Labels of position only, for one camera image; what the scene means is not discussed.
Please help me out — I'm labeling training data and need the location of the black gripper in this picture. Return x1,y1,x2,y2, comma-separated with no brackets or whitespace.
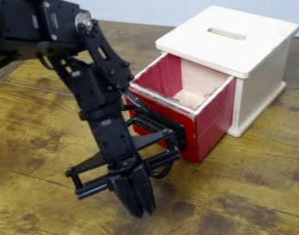
66,109,183,218

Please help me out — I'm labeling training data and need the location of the black metal drawer handle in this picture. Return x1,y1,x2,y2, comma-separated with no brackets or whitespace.
127,106,187,180

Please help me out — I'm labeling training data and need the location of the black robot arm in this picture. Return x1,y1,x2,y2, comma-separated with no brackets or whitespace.
0,0,185,218

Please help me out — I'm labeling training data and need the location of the red wooden drawer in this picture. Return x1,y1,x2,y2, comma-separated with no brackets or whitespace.
130,53,237,163

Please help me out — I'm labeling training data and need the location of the white wooden box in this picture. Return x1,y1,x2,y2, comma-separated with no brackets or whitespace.
157,6,299,137

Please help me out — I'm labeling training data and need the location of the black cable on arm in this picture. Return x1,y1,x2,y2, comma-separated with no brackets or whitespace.
121,90,150,111

